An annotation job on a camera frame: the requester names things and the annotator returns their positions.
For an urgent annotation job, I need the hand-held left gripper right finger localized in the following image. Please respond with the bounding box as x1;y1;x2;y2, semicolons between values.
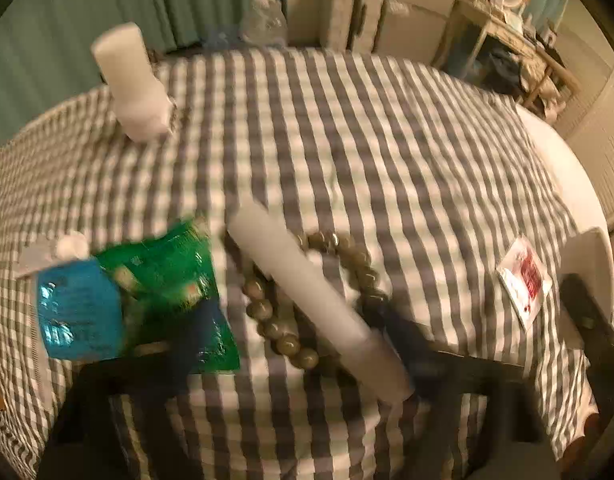
372;305;562;480

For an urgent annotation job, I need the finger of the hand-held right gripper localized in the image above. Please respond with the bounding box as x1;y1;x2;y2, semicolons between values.
558;274;614;356

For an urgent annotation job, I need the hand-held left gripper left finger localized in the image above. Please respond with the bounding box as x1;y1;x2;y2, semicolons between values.
34;300;223;480

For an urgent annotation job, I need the long white tube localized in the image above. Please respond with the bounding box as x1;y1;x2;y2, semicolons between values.
227;200;415;403

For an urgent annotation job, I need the person's right hand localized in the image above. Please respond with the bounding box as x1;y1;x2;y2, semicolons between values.
557;407;608;471

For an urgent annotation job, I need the red white sachet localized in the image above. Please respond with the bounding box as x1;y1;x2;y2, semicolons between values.
496;235;554;331

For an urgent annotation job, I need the green snack packet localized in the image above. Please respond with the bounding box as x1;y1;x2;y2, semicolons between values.
94;220;240;373

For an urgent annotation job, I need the shiny blue packet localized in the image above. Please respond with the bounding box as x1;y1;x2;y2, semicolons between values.
34;260;125;361

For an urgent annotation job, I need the white louvred wardrobe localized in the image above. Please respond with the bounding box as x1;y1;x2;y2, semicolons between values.
557;75;614;221

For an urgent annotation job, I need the grey white checkered cloth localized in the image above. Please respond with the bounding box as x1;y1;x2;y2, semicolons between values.
0;47;608;480

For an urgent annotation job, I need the white cylindrical bottle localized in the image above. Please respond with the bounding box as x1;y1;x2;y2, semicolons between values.
90;21;173;141

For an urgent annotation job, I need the cream dressing table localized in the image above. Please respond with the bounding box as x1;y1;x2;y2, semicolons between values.
432;0;582;111

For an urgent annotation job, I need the clear plastic bag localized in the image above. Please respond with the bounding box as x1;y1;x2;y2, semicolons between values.
239;0;288;46

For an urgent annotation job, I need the green curtain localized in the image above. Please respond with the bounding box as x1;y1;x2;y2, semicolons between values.
0;0;293;151

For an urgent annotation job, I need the white suitcase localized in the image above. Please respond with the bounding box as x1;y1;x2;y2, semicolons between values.
314;0;388;53

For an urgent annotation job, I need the grey bead bracelet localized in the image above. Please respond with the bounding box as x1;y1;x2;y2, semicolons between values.
239;230;393;368

